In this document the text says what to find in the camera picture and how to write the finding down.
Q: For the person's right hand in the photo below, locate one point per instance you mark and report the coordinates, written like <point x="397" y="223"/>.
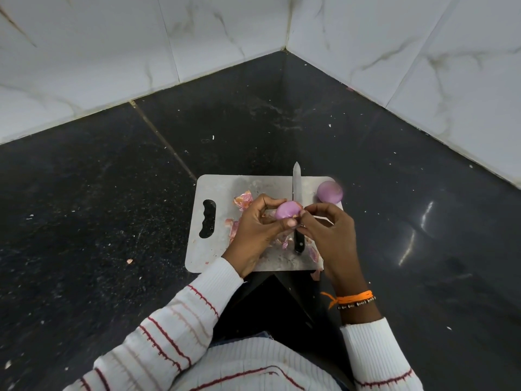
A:
<point x="333" y="244"/>

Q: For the person's left hand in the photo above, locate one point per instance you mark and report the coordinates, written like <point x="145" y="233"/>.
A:
<point x="252" y="236"/>

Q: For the onion peel piece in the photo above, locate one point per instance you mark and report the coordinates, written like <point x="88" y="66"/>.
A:
<point x="315" y="275"/>
<point x="312" y="253"/>
<point x="243" y="199"/>
<point x="285" y="241"/>
<point x="233" y="231"/>

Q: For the purple onion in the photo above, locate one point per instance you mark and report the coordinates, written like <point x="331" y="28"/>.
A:
<point x="329" y="192"/>
<point x="287" y="209"/>

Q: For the person's left forearm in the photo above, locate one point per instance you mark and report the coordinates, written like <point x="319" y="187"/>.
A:
<point x="163" y="342"/>

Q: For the person's right forearm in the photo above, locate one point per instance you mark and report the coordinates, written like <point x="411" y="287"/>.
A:
<point x="378" y="354"/>

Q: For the steel cutting board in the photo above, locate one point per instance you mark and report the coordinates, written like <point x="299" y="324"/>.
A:
<point x="220" y="187"/>

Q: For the orange thread wristband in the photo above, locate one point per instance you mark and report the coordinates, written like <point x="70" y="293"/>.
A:
<point x="356" y="299"/>

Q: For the blue denim trousers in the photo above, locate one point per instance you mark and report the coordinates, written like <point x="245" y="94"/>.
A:
<point x="240" y="340"/>

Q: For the white red striped sweater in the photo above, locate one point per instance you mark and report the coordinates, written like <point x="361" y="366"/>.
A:
<point x="252" y="366"/>

